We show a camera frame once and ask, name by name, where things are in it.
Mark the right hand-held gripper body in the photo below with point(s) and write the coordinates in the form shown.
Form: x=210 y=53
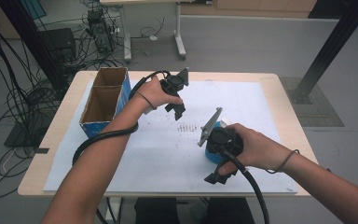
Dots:
x=222 y=141

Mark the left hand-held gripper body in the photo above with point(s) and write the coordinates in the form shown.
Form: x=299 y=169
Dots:
x=175 y=82

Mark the blue plastic bottle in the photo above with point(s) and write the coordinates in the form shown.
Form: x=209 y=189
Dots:
x=213 y=158

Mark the person's left hand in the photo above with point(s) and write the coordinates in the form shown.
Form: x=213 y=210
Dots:
x=152 y=93

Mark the person's right hand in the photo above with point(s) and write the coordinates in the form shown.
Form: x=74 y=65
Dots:
x=261 y=149

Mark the black left wrist band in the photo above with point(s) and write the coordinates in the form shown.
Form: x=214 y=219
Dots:
x=146 y=100

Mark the black wrist band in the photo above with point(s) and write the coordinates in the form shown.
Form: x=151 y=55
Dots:
x=146 y=100
x=287 y=158

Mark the person's legs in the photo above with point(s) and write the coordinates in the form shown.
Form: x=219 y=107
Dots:
x=227 y=211

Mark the white table mat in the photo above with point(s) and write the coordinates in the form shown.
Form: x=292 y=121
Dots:
x=167 y=161

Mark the black right wrist band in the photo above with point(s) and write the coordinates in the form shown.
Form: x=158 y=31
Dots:
x=287 y=158

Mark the blue cardboard box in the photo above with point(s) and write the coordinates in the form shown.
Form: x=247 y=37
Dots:
x=102 y=105

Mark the computer tower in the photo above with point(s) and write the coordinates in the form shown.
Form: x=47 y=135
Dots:
x=101 y=31

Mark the dark floor mat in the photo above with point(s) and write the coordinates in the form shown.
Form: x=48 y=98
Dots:
x=320 y=109

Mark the black box on floor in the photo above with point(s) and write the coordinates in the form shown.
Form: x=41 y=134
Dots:
x=59 y=43

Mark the black tape strip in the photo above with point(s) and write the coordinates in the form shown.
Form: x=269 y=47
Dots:
x=42 y=150

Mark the white desk frame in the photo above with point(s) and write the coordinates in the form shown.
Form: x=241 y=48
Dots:
x=180 y=37

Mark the black metal post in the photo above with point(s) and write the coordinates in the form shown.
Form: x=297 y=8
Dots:
x=332 y=46

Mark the black flat base plate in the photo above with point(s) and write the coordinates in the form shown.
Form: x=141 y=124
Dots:
x=21 y=137

